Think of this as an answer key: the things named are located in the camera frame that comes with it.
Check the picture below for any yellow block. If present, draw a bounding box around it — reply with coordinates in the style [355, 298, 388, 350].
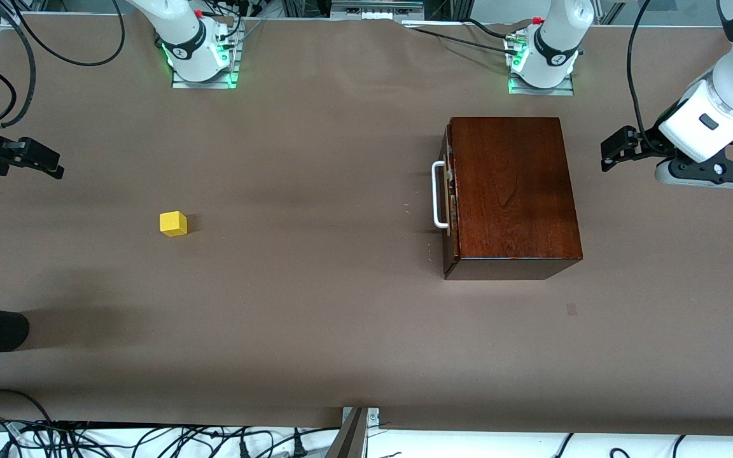
[160, 211, 188, 237]

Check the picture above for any wooden drawer with white handle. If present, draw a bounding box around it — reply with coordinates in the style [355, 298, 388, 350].
[431, 127, 463, 255]

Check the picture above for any dark brown wooden cabinet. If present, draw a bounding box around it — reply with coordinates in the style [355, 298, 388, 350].
[442, 116, 583, 281]

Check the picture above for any brown table cover sheet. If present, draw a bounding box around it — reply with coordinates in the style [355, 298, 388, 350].
[0, 14, 733, 436]

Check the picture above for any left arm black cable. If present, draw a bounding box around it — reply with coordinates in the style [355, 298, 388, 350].
[626, 0, 667, 139]

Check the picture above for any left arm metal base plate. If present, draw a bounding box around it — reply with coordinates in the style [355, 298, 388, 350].
[508, 70, 576, 96]

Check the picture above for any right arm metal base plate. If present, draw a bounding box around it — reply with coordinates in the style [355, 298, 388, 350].
[171, 35, 241, 90]

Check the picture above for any black base power cable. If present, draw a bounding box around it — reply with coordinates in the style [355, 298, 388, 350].
[414, 25, 523, 55]

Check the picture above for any aluminium frame bar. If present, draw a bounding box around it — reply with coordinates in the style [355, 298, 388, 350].
[332, 0, 424, 15]

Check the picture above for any grey metal camera post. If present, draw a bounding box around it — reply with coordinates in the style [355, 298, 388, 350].
[325, 406, 380, 458]

